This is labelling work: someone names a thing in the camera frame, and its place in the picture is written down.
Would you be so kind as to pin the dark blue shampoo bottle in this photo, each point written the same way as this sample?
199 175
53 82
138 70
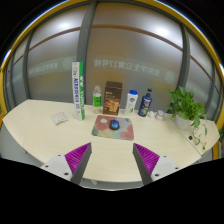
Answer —
145 104

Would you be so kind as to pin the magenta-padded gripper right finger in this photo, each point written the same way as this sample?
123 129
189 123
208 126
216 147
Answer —
146 159

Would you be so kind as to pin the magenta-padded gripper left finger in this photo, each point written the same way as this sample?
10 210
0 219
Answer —
79 159

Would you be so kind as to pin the white and green shuttlecock tube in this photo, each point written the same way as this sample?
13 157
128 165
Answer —
78 90

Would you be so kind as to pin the brown cracker box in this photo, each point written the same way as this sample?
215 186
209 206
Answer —
112 98

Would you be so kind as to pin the floral pastel mouse pad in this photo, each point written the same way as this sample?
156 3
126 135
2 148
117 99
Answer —
101 128

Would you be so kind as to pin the clear bottle with green label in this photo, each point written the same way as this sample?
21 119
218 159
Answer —
97 100

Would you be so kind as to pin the green potted plant white pot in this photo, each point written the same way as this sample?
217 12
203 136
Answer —
185 106

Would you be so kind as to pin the small white patterned packet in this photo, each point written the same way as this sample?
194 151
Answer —
59 118

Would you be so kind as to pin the crumpled white tissue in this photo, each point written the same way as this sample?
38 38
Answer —
151 114

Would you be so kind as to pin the small white jar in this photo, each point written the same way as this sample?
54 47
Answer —
160 115

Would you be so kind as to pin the white lotion bottle blue cap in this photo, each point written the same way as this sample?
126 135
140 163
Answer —
131 103

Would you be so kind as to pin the blue and black computer mouse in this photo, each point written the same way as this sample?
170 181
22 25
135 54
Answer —
114 125

